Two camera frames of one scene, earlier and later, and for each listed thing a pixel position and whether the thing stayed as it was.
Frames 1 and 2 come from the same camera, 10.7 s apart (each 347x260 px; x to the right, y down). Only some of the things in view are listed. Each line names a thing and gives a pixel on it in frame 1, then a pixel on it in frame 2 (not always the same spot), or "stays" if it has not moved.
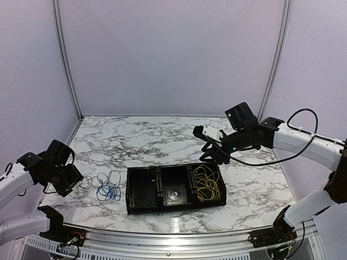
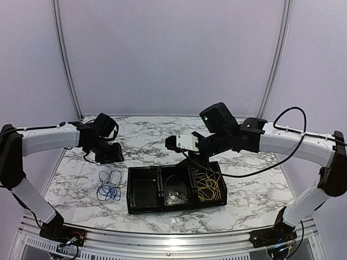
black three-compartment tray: (166, 188) stays
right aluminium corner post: (278, 60) stays
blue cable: (105, 193) stays
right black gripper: (219, 156) → (197, 163)
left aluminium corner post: (64, 58) stays
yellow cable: (206, 183) stays
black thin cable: (113, 179) → (181, 183)
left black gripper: (76, 176) → (115, 157)
